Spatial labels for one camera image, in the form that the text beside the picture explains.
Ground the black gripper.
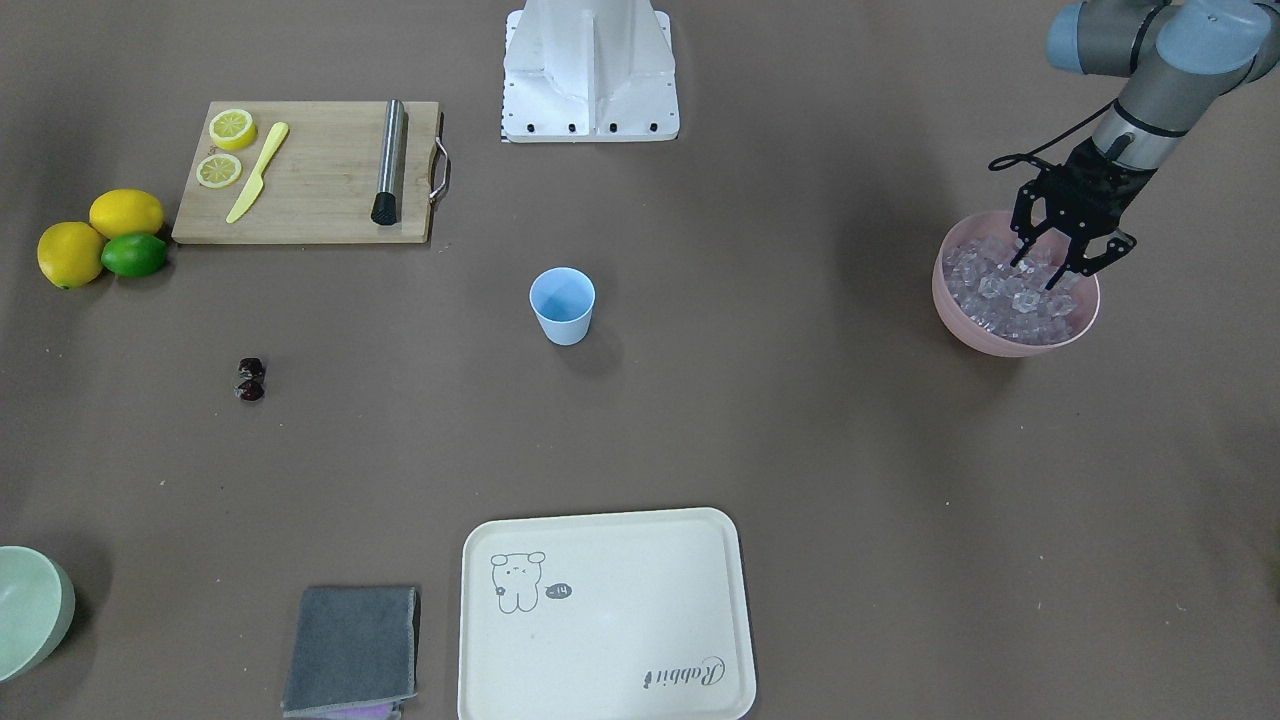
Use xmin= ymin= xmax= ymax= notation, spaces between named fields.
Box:
xmin=1009 ymin=140 xmax=1156 ymax=291

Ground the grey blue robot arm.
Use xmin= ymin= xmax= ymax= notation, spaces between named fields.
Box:
xmin=989 ymin=1 xmax=1279 ymax=275

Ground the pile of clear ice cubes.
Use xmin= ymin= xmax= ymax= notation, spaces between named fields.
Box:
xmin=941 ymin=234 xmax=1085 ymax=346

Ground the light blue cup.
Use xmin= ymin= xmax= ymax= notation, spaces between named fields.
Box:
xmin=529 ymin=266 xmax=596 ymax=346

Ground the pink bowl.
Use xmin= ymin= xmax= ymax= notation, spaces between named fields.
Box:
xmin=932 ymin=211 xmax=1100 ymax=357

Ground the cream rabbit tray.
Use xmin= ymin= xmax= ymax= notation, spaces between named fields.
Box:
xmin=457 ymin=507 xmax=756 ymax=719

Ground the steel muddler black tip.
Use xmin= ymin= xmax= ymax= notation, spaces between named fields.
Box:
xmin=370 ymin=99 xmax=408 ymax=225

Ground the wooden cutting board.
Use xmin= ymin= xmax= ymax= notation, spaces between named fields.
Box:
xmin=172 ymin=100 xmax=448 ymax=245

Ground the yellow plastic knife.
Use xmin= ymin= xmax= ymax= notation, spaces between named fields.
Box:
xmin=225 ymin=120 xmax=291 ymax=224

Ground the grey folded cloth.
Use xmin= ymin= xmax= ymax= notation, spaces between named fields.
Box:
xmin=282 ymin=585 xmax=419 ymax=719

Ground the dark red cherry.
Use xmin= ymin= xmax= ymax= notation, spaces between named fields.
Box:
xmin=237 ymin=357 xmax=265 ymax=382
xmin=234 ymin=378 xmax=265 ymax=402

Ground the lemon half upper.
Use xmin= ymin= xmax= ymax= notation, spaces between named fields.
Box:
xmin=207 ymin=108 xmax=257 ymax=152

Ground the lemon half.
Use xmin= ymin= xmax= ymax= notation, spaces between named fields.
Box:
xmin=207 ymin=108 xmax=257 ymax=152
xmin=193 ymin=152 xmax=243 ymax=190

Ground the lemon half lower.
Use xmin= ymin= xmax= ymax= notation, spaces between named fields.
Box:
xmin=193 ymin=152 xmax=243 ymax=190

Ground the green lime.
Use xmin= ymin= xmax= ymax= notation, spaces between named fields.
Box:
xmin=100 ymin=232 xmax=168 ymax=278

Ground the yellow lemon near board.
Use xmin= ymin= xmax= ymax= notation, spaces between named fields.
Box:
xmin=90 ymin=188 xmax=165 ymax=240

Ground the yellow lemon outer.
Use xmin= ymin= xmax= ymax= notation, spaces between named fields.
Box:
xmin=37 ymin=222 xmax=106 ymax=290

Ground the mint green bowl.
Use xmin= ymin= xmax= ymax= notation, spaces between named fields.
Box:
xmin=1 ymin=546 xmax=76 ymax=682

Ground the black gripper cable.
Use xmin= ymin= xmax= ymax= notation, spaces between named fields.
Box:
xmin=988 ymin=97 xmax=1119 ymax=174

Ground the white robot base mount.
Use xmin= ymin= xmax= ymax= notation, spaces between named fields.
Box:
xmin=500 ymin=1 xmax=681 ymax=143

